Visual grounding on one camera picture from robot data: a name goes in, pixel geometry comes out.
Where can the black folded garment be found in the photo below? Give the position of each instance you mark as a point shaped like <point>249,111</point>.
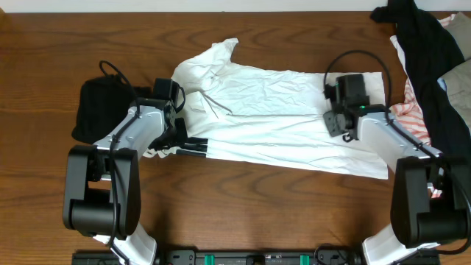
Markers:
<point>103,104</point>

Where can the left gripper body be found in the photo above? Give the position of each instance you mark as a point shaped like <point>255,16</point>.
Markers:
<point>176,138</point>

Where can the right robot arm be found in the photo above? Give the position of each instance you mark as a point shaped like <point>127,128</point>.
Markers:
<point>430,211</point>

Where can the white shirt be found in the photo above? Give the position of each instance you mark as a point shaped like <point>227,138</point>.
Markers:
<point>263,116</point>

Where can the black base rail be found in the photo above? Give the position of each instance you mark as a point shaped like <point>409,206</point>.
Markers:
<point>324,254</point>

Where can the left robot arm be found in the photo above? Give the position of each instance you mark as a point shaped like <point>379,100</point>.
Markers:
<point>102,184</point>

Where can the dark navy garment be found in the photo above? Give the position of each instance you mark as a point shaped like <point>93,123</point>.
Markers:
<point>430,51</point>

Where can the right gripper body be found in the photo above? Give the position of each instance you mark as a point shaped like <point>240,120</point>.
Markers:
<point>333,122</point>

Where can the grey garment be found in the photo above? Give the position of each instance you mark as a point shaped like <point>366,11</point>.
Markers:
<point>457,80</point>

